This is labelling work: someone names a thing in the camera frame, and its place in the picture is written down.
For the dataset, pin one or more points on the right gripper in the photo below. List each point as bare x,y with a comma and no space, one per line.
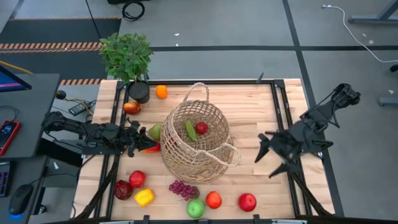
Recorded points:
287,143

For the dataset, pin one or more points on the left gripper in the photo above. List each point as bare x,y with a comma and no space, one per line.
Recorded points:
132,138

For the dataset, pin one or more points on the red chili pepper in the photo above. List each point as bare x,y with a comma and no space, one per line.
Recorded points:
154,149

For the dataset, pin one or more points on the green pear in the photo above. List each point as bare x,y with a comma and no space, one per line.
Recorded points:
156,132

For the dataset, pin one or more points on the red yellow apple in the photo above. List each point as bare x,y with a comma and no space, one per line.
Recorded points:
132,108

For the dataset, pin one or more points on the red bell pepper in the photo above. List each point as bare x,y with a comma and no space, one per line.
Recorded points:
137,179

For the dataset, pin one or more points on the green cucumber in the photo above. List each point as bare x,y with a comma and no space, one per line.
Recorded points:
190,130

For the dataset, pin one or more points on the large red apple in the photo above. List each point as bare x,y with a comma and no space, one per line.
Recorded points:
247,202

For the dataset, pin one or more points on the yellow bell pepper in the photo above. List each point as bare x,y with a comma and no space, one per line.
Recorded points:
144,198

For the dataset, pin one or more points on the small red apple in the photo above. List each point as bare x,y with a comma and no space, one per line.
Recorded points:
201,128

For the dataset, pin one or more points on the red orange peach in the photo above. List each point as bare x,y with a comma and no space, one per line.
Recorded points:
214,200

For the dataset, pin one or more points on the green apple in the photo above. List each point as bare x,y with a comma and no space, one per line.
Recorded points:
195,208

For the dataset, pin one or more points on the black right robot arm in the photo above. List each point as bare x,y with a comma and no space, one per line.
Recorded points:
323,112

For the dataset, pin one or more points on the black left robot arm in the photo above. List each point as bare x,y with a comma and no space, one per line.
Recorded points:
93,132

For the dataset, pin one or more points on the orange tangerine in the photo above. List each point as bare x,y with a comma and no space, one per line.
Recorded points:
161,92

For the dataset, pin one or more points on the purple grape bunch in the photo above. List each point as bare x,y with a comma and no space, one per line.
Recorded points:
183,189

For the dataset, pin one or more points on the black power adapter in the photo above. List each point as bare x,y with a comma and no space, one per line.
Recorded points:
79,108

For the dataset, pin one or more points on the green plant in black pot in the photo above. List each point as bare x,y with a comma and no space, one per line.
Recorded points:
126,59

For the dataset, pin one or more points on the black round knob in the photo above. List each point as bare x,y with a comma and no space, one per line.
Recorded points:
61,94

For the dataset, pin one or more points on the black side desk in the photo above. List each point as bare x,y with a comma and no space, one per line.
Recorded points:
34,102

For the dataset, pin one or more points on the grey furniture foot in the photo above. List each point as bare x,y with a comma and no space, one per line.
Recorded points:
388,101

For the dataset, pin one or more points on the black computer mouse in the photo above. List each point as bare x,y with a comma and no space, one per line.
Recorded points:
20,199

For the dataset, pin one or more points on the red smartphone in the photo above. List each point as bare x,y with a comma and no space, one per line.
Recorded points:
7,135

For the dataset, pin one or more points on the black keyboard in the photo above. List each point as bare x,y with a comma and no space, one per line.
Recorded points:
3,180

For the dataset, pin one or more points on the black mat hazard striped edge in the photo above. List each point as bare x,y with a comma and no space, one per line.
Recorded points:
46,31

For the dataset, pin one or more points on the computer monitor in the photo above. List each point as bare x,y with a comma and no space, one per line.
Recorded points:
9,82

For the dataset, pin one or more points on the black caster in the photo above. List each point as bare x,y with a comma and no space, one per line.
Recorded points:
395,68

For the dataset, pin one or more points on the grey desk leg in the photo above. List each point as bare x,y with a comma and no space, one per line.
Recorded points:
373,20

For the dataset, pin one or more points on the black aluminium rig frame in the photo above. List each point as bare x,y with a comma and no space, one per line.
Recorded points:
174,82

